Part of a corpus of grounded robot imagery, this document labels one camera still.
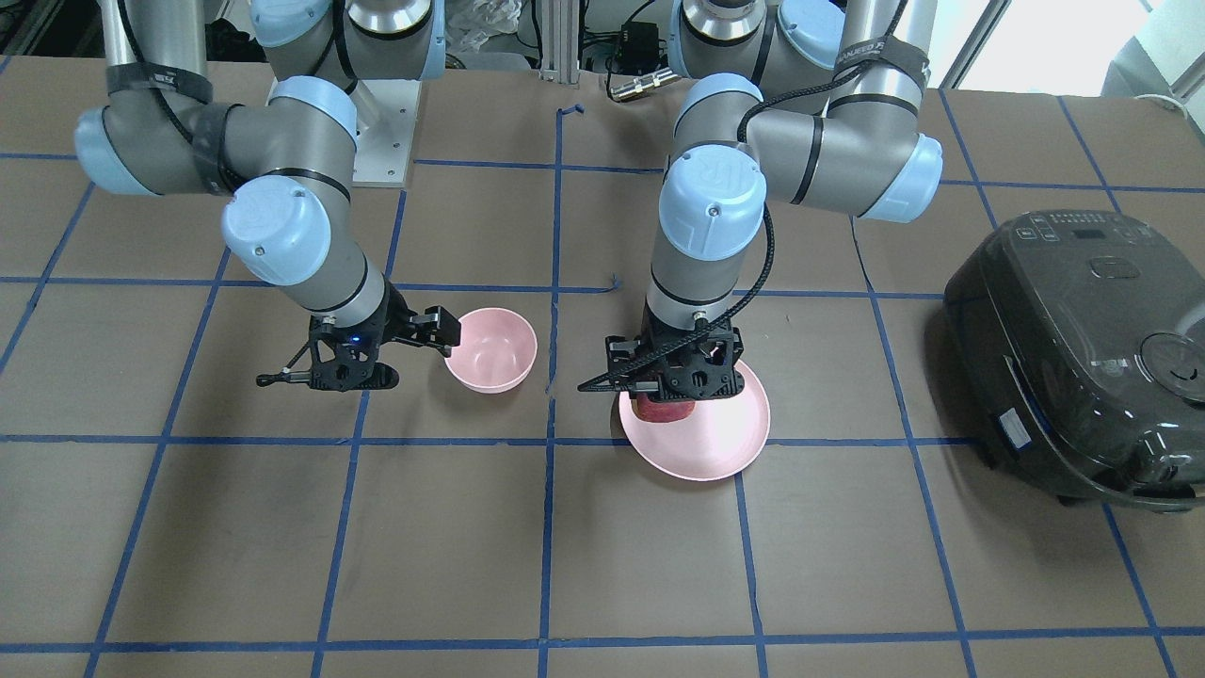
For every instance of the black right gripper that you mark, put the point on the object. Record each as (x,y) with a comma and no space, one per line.
(396,318)

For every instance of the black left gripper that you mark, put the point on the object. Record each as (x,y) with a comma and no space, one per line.
(650,388)

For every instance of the red apple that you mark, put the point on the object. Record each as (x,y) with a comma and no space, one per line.
(647,410)

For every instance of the pink bowl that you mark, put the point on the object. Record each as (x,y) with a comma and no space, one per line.
(497,350)

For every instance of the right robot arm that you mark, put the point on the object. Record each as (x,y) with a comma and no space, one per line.
(162,132)

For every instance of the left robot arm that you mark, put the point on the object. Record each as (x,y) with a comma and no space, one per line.
(806,102)

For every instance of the pink plate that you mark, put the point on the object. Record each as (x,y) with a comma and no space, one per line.
(716,440)

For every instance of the dark grey rice cooker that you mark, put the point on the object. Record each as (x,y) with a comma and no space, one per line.
(1081,333)

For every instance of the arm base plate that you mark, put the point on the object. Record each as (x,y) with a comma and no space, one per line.
(379,115)

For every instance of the aluminium frame post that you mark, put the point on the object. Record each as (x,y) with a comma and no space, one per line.
(559,30)

